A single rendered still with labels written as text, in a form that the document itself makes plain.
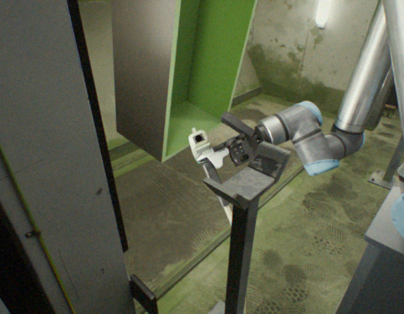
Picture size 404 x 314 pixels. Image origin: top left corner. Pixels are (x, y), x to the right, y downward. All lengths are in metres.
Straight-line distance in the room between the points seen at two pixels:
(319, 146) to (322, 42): 2.36
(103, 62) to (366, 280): 2.15
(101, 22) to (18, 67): 2.13
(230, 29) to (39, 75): 1.31
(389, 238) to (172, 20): 0.96
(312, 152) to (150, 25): 0.76
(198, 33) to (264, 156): 1.60
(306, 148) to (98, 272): 0.63
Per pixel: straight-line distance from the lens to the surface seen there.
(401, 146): 2.29
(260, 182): 0.23
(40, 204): 0.57
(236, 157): 0.81
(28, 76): 0.49
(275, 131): 0.83
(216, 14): 1.72
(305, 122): 0.86
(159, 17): 1.16
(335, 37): 3.11
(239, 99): 3.22
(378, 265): 0.99
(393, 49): 0.70
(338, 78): 3.14
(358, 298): 1.11
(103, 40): 2.52
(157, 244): 1.58
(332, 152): 0.88
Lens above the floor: 1.23
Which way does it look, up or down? 32 degrees down
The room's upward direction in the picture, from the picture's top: straight up
